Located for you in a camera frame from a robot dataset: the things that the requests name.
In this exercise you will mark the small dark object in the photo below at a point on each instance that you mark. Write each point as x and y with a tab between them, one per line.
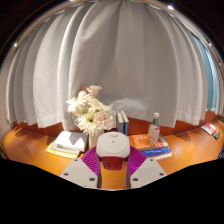
217	135

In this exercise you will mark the clear plastic bottle green label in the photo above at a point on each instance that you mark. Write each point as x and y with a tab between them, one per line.
153	131

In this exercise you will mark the white curtain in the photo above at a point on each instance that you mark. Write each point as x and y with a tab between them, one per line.
133	60

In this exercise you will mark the white flat book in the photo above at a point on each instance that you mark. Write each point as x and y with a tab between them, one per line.
71	140

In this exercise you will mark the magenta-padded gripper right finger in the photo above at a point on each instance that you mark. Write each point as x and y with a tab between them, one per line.
146	173

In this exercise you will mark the white ceramic vase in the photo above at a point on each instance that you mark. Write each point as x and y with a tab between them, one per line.
95	140

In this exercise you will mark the blue upright book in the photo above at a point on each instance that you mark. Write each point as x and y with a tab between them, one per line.
125	123

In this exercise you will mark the yellow flat book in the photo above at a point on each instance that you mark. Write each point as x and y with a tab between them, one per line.
60	151

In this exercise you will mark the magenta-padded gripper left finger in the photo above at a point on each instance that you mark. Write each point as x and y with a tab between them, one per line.
80	173

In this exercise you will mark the window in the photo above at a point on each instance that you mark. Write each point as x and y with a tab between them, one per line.
207	73

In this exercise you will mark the red and white charger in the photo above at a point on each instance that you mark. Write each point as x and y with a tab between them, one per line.
112	145

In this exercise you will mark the red booklet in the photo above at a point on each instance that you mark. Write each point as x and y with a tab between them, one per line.
209	128

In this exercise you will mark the white and pink flower bouquet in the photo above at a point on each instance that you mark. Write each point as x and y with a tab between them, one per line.
88	111

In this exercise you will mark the orange flat book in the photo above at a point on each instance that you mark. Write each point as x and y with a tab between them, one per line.
140	141

